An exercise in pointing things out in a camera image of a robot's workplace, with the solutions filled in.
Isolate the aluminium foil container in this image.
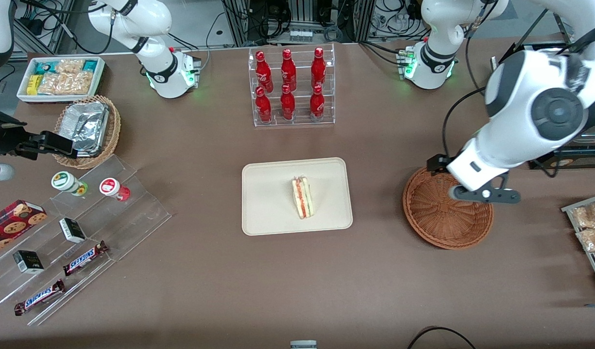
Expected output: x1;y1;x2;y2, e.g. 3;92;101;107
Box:
60;101;110;157

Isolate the red lidded cup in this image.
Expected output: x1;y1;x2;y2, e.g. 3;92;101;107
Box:
99;178;131;202

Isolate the clear acrylic bottle rack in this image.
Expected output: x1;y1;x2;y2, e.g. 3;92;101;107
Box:
248;43;336;127

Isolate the light wicker basket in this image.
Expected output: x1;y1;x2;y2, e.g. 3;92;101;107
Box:
53;95;122;170

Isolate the brown snickers bar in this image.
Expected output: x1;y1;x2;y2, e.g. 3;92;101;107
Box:
63;241;109;277
14;279;66;316

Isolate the triangular sandwich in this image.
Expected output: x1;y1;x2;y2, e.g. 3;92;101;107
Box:
292;175;314;220

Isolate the clear acrylic stepped shelf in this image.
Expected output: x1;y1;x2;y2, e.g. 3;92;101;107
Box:
0;154;173;326

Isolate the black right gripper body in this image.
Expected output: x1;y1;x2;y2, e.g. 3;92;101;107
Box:
0;111;42;160

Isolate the white rectangular snack bin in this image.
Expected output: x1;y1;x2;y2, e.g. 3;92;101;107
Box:
16;56;106;104

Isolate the grey wire rack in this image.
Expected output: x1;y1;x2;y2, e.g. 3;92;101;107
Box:
561;193;595;296

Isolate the round brown wicker basket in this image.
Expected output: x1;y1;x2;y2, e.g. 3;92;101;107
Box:
402;164;494;250

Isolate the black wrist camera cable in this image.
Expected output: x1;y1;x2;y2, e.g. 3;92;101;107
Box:
442;87;488;158

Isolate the small black box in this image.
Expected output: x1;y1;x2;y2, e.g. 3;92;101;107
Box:
13;250;45;274
59;218;87;243

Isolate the black floor cable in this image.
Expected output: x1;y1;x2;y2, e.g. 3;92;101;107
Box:
407;326;477;349

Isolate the red cookie box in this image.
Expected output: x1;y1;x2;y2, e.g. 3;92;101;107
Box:
0;199;48;257

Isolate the beige plastic tray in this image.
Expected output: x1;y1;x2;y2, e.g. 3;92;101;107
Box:
241;157;353;237

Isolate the clear snack bag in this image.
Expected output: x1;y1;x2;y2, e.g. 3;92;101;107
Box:
576;227;595;253
569;201;595;228

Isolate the large clear cracker bag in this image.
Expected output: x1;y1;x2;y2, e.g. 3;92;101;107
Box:
37;72;94;95

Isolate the small clear cracker bag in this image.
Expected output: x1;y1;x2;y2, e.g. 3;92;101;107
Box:
55;58;85;74

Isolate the red cola bottle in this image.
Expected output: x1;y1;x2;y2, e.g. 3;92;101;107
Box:
255;50;274;93
311;47;327;89
281;48;297;91
310;84;325;120
255;86;272;123
281;84;296;121

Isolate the green lidded cup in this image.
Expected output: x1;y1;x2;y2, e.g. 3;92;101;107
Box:
51;171;89;196

